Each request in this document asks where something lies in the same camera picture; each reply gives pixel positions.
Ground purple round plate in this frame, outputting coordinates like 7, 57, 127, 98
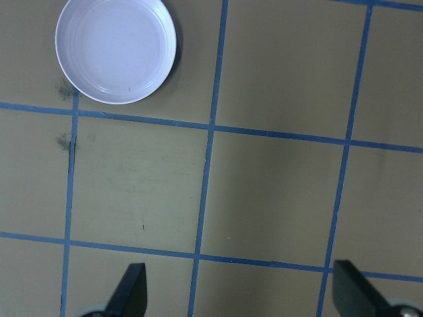
54, 0, 178, 106

